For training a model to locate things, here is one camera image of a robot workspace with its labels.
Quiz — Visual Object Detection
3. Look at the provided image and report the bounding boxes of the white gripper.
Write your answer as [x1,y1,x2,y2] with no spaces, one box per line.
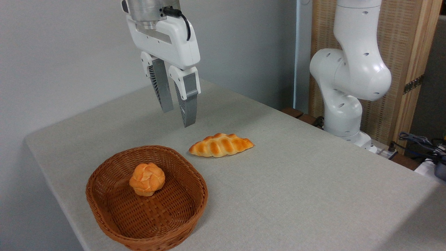
[126,14,201,128]

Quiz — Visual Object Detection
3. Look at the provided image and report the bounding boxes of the long braided bread loaf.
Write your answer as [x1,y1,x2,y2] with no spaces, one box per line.
[189,133,254,158]

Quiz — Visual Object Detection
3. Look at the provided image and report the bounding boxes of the round orange bread roll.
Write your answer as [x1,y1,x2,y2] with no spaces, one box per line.
[129,162,166,197]

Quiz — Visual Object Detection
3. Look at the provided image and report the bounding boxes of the brown woven wicker basket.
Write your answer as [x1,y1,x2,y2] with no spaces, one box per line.
[86,145,209,251]

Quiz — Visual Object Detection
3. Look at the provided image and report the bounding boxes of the grey tablecloth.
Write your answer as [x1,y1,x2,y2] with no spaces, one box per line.
[24,79,446,251]

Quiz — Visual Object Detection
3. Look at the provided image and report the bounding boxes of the white connector block with plug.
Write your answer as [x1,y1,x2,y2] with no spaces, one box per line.
[369,140,398,160]

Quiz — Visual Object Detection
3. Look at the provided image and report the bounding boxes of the metal screen hinge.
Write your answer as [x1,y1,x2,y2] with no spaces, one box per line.
[403,74,425,94]

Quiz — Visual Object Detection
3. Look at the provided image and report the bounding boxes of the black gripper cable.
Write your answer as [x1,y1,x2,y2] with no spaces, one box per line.
[163,7,191,41]

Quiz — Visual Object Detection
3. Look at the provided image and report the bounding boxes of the white vertical wall conduit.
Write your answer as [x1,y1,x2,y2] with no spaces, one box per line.
[294,0,313,114]

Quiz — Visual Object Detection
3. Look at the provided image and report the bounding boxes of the tangled black and blue cables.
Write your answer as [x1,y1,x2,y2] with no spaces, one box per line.
[398,131,446,164]

